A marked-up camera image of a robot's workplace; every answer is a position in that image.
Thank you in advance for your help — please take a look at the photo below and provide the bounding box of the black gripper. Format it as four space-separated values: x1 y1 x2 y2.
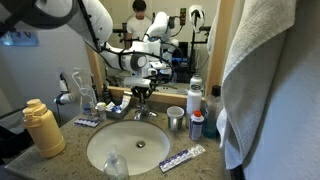
130 85 155 110

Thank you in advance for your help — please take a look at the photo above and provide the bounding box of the chrome tap handle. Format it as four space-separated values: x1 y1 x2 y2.
140 97 148 114

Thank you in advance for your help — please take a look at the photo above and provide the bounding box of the chrome faucet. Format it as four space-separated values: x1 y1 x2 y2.
133 103 160 122

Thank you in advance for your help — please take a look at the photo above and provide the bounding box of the white sunscreen tube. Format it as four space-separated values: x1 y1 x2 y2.
119 91 134 111

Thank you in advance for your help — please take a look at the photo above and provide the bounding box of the grey mesh toiletry basket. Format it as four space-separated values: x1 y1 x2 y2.
105 100 133 120

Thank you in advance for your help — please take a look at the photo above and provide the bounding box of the small bottle white cap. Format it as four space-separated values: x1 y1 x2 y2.
95 101 108 122

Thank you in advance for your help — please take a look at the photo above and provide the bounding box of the tall white lotion bottle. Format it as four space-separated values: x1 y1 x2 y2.
185 73 204 129

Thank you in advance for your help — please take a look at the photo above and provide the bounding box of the white sink basin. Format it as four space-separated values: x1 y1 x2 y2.
86 119 172 177

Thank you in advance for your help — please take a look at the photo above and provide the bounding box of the blue round container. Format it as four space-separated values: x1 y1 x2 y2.
82 102 95 116

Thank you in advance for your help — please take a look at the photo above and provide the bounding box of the short blister pack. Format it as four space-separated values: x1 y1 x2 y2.
73 118 101 129

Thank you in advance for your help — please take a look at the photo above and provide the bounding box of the long blister pack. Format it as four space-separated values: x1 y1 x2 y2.
158 143 207 174

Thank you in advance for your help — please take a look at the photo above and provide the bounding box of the blue mouthwash bottle black cap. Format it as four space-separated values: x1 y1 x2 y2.
202 84 223 139

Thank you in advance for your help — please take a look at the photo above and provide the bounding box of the clear soap dispenser bottle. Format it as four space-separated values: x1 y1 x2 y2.
102 144 130 180

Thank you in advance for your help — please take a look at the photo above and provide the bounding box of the white hair dryer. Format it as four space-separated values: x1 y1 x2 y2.
54 92 76 106

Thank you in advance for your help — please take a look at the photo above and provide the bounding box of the cream insulated water bottle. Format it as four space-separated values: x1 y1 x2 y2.
22 98 67 159

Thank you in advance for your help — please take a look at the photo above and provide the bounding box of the white hanging towel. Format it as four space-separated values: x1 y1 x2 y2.
216 0 298 171

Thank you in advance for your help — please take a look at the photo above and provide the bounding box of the black hair dryer cord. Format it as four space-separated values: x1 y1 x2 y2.
55 102 64 128

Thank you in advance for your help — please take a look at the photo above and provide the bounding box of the wood framed wall mirror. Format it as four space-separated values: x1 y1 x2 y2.
84 0 236 108

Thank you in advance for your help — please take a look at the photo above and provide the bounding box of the blue wall sign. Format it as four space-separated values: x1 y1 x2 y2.
0 31 40 47

